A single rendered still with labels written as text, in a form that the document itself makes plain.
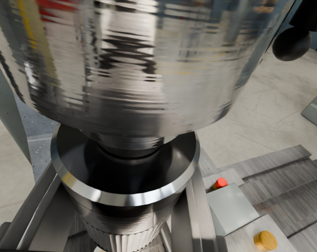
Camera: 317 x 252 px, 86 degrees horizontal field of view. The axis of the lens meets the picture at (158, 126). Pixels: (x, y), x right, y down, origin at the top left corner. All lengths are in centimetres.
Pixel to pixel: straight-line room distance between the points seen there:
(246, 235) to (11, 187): 153
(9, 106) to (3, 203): 113
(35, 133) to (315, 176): 75
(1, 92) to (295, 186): 75
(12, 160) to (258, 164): 167
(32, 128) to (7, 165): 129
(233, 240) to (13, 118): 54
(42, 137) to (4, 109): 11
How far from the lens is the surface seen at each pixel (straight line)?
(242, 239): 31
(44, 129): 49
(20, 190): 160
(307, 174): 66
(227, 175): 35
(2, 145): 193
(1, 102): 53
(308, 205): 59
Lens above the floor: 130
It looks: 44 degrees down
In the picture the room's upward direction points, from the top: 12 degrees clockwise
